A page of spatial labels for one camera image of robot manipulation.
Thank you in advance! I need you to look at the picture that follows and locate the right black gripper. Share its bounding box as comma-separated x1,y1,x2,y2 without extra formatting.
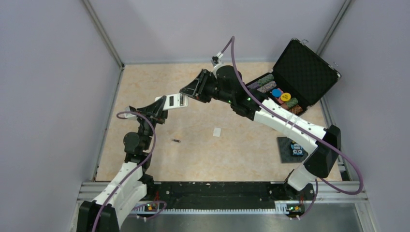
180,70,234,105

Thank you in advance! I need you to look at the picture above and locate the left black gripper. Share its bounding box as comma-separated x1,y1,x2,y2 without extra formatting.
134,95,170,150

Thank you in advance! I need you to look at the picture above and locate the white remote control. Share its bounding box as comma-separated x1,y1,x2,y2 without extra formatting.
154,93,189,111

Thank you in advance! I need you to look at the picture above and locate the white battery cover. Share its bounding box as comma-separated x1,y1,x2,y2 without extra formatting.
213,127,221,137

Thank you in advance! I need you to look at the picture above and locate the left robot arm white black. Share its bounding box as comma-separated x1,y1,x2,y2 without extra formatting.
76,96,167,232

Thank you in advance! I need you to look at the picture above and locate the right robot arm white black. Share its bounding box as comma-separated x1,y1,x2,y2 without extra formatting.
179,65,340,199

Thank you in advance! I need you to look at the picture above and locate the blue round chip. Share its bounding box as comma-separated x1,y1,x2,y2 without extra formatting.
271,88,283,98

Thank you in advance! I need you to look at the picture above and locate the yellow round chip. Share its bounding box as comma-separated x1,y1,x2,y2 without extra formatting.
280,92,292,102

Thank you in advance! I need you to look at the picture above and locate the black poker chip case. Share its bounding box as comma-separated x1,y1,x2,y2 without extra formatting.
246,38,341,116

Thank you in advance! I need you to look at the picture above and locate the blue owl toy figure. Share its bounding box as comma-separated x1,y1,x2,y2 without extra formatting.
291,143,304,156

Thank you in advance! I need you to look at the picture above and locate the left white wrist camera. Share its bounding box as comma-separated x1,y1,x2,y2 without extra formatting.
123,111,137,120

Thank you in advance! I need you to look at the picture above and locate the black mounting rail base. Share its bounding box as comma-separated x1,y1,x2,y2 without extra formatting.
144,181,315,210

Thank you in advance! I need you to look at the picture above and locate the black studded base plate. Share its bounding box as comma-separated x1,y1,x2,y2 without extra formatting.
277,137,308,163

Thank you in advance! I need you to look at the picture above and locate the aluminium frame rail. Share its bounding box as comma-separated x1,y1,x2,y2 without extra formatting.
76,181,369,215

